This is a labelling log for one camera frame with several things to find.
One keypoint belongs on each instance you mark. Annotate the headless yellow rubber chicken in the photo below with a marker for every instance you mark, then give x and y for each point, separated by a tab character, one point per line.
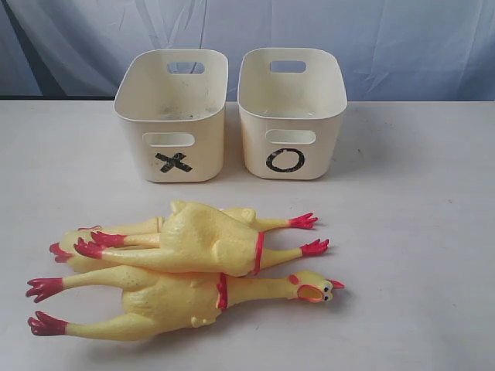
195	238

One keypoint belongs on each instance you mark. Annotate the yellow rubber chicken beak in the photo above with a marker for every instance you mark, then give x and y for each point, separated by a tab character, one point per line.
156	303

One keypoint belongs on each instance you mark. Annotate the cream bin marked O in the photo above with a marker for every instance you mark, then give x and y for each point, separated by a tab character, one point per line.
291	102

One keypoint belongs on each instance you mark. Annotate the cream bin marked X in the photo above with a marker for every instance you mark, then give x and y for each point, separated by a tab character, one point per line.
171	104

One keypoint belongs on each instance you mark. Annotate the yellow rubber chicken lying behind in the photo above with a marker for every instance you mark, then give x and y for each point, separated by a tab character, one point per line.
65	252

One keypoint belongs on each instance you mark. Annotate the blue-grey backdrop curtain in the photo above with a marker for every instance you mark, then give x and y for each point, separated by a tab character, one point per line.
387	50

